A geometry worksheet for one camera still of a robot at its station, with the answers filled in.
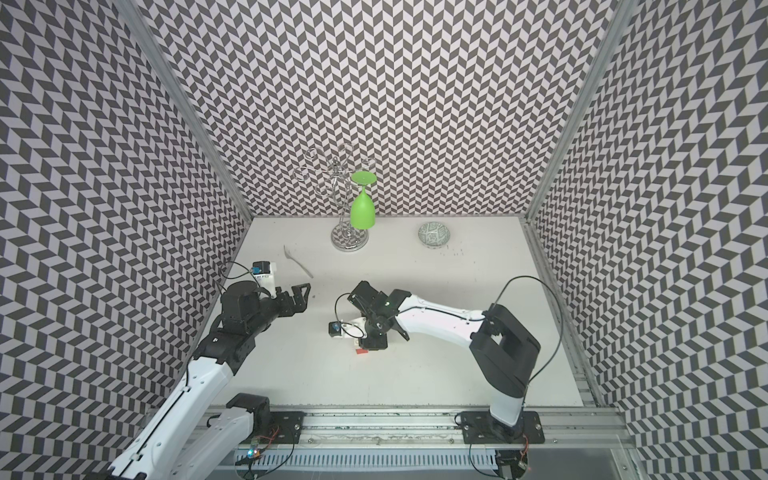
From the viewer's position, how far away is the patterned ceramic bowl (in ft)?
3.62

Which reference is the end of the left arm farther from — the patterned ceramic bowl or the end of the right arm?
the patterned ceramic bowl

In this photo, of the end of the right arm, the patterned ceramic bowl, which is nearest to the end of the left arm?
the end of the right arm
